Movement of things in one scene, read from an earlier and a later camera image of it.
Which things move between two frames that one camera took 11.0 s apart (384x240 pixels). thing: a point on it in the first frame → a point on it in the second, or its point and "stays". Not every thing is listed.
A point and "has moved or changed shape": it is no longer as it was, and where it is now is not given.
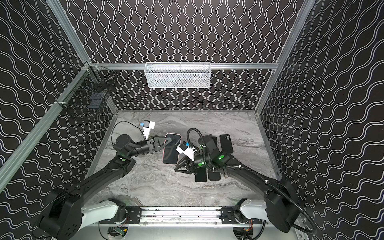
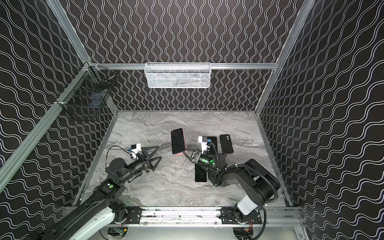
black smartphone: [170, 155] has moved or changed shape
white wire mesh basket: [177, 75] stays
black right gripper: [192, 165] → [195, 156]
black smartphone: [201, 175] stays
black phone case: [226, 143] stays
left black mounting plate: [134, 214] stays
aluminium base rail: [180, 216] stays
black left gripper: [152, 144] → [144, 160]
